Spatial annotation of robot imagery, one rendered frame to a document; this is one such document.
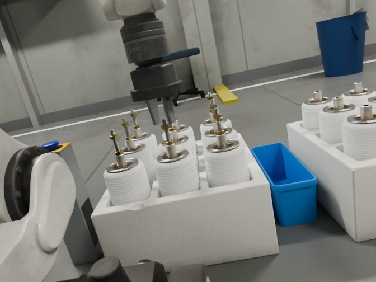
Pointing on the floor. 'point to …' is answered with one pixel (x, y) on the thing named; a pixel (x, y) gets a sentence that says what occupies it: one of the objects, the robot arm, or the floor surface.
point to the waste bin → (343, 43)
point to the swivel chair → (176, 74)
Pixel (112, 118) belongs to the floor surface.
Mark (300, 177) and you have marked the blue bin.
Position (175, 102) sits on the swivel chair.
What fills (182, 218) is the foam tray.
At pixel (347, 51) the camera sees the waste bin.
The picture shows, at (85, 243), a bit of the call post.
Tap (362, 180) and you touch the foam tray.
